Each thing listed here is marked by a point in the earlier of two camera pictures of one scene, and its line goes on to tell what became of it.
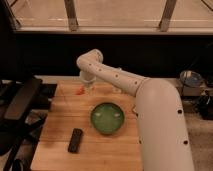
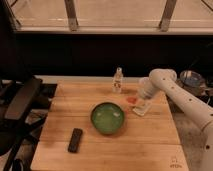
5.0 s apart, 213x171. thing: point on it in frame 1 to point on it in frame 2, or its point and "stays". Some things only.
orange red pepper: x=86 y=90 to x=131 y=99
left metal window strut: x=71 y=11 stays
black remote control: x=75 y=141 stays
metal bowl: x=191 y=78 stays
